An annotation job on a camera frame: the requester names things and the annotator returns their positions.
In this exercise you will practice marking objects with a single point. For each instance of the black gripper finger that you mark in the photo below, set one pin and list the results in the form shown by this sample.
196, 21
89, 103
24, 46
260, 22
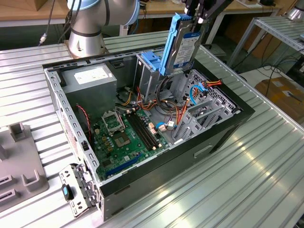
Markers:
205, 10
191, 7

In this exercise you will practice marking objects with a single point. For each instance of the hard disk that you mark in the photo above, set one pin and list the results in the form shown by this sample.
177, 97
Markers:
185, 50

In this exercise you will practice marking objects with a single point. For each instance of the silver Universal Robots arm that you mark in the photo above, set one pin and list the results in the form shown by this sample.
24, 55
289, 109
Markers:
83, 40

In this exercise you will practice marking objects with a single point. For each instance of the grey metal disk bay cage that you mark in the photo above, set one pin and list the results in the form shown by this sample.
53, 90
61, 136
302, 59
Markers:
209, 118

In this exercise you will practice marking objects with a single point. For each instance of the long wooden desk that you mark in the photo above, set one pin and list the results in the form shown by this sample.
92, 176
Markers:
156, 9

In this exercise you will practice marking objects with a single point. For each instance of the metal slat side table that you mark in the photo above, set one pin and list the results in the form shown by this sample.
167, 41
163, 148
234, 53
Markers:
270, 26

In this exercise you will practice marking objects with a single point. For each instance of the white desk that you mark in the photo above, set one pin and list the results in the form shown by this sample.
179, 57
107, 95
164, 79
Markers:
249, 78

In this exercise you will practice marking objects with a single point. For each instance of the grey metal optical drive cage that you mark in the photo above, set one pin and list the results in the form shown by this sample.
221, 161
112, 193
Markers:
148, 80

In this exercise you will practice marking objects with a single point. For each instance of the brown cardboard box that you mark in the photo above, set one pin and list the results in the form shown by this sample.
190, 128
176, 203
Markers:
280, 95

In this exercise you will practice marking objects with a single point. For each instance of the grey power supply unit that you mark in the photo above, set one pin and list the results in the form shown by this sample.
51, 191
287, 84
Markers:
95, 95

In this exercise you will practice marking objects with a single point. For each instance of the black RAM slot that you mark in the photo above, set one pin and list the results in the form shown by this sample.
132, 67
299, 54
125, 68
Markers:
137, 131
146, 130
140, 131

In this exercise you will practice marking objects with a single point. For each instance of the green motherboard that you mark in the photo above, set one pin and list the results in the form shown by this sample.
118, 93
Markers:
118, 152

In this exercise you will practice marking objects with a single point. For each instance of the black open PC case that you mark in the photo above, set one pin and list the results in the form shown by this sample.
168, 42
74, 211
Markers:
166, 175

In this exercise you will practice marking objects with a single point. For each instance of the blue expansion slot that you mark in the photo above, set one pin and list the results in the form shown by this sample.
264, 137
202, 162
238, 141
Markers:
123, 165

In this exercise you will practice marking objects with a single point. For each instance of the grey parts rack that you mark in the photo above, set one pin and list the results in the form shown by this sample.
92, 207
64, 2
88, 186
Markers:
21, 161

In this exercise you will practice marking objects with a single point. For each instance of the blue plastic drive bracket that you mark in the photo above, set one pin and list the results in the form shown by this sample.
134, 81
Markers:
149, 59

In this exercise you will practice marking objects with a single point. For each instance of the silver slot retention bracket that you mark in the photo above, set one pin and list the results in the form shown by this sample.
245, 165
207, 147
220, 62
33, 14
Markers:
76, 206

